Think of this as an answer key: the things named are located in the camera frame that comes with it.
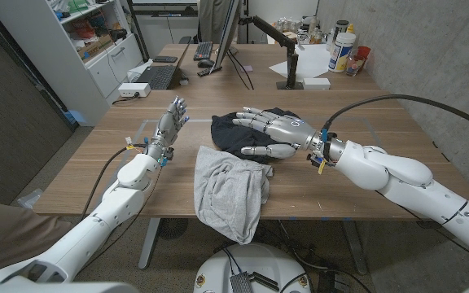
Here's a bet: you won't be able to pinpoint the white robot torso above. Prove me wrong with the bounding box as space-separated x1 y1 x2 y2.
193 243 313 293

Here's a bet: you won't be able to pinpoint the black round fan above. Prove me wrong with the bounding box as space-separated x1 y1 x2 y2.
156 218 190 240

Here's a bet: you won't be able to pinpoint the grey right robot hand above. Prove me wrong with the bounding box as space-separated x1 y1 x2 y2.
232 107 325 160

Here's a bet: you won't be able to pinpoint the small white box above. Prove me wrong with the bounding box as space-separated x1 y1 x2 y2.
302 77 331 91

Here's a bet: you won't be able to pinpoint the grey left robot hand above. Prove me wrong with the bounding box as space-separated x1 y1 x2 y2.
146 95 191 161

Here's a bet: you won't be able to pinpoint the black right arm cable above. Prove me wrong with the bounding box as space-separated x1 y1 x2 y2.
322 94 469 138

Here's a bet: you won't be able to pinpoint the black laptop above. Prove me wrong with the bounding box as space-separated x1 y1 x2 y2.
135 42 191 90

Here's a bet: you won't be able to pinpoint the person leg brown trousers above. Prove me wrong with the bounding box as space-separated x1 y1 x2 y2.
0 199 75 282

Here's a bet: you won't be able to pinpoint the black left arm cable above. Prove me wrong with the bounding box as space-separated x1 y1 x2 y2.
80 142 149 221

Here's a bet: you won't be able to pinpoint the flat computer monitor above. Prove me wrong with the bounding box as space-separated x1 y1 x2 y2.
209 0 243 75

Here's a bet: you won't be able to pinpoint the black remote control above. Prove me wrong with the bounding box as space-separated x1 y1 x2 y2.
196 65 223 77

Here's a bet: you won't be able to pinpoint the clear plastic bag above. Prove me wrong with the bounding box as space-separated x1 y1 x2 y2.
17 187 44 207

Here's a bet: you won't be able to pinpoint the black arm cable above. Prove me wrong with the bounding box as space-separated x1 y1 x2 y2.
322 94 469 138
80 142 149 221

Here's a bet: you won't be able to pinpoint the white shelf cabinet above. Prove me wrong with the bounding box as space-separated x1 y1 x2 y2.
0 0 145 127

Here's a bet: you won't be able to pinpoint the person in grey trousers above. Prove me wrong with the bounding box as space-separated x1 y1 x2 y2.
198 0 235 44

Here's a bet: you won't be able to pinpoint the clear drinking glass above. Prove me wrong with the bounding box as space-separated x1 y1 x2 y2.
344 55 365 77

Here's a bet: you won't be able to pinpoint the light grey shirt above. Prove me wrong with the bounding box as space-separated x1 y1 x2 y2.
193 145 274 245

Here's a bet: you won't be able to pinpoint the white power strip box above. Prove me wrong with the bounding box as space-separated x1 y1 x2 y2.
118 82 151 98

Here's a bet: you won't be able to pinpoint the cardboard box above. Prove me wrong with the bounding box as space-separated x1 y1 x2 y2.
77 34 114 62

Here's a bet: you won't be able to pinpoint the white wipes canister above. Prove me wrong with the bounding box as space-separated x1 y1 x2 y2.
327 32 357 74

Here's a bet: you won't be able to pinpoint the black keyboard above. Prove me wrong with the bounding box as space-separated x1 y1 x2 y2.
192 41 214 62

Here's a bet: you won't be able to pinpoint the dark navy sweater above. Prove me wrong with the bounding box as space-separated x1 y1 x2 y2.
210 107 313 164

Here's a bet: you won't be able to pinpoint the grey table leg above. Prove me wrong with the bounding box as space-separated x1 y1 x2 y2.
342 219 369 274
138 217 161 270

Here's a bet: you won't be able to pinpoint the white paper sheet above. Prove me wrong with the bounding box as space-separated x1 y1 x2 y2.
268 43 333 80

